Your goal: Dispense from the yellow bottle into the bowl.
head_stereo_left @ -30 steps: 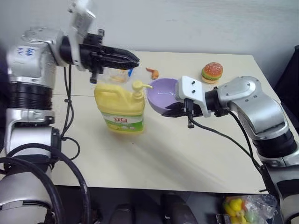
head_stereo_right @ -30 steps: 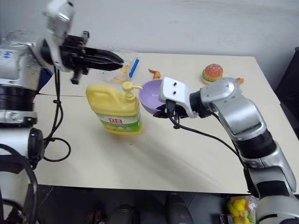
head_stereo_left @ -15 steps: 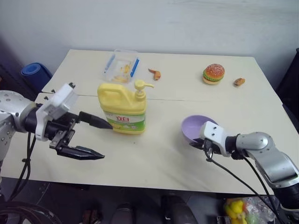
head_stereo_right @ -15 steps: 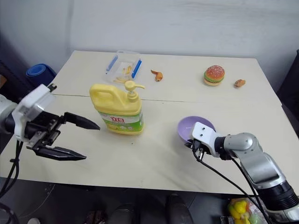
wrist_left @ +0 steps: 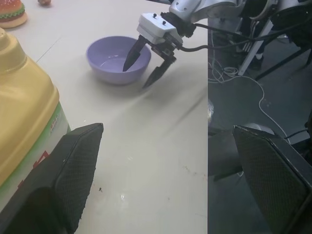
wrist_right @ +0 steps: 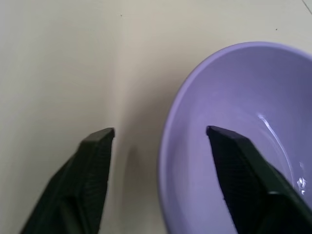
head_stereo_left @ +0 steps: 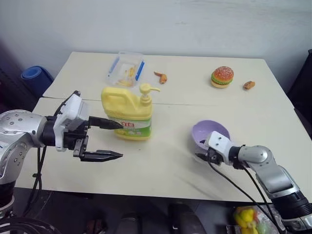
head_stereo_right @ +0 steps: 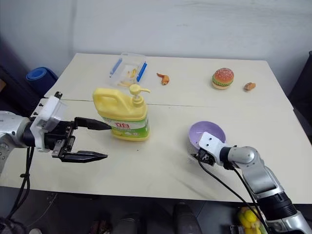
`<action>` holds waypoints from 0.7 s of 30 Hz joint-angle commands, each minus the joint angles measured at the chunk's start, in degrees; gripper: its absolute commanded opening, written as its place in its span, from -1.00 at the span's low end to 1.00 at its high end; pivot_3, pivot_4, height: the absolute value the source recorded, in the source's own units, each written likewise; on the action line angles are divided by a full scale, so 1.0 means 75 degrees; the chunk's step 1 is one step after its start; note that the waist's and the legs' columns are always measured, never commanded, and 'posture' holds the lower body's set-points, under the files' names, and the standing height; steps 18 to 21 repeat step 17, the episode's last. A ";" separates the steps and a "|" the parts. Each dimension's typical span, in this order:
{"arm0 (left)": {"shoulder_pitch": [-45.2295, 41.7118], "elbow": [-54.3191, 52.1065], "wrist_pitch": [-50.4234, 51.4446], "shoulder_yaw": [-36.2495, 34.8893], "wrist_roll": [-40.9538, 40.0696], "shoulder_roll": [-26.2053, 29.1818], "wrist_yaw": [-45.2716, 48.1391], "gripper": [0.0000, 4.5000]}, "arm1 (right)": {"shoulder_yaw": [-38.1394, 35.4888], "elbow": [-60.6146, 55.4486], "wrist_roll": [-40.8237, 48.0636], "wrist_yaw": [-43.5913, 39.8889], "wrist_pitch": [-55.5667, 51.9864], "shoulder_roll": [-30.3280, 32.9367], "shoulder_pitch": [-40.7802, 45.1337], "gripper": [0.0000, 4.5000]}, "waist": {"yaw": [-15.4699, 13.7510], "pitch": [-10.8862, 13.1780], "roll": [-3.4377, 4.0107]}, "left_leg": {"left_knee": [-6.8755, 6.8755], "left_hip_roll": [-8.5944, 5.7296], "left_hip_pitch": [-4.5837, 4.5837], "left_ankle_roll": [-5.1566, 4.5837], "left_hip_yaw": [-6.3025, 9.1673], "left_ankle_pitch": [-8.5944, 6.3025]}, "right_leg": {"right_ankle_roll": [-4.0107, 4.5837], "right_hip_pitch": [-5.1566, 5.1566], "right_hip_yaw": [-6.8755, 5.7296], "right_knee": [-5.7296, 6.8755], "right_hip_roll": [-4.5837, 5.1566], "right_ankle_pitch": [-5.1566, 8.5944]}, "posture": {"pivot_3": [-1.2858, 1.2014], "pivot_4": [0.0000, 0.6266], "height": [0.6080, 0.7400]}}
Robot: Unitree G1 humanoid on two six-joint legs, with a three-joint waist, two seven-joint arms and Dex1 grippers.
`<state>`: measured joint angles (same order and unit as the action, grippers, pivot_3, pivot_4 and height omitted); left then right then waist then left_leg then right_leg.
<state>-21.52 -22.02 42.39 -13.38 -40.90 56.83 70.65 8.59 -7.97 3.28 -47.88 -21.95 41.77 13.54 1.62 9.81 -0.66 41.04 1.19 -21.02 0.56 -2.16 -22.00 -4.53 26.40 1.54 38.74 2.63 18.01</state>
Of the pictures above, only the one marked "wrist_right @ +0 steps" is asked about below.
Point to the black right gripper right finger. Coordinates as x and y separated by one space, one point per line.
253 185

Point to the purple bowl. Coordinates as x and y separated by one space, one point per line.
219 97

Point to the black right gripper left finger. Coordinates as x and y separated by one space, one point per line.
80 185

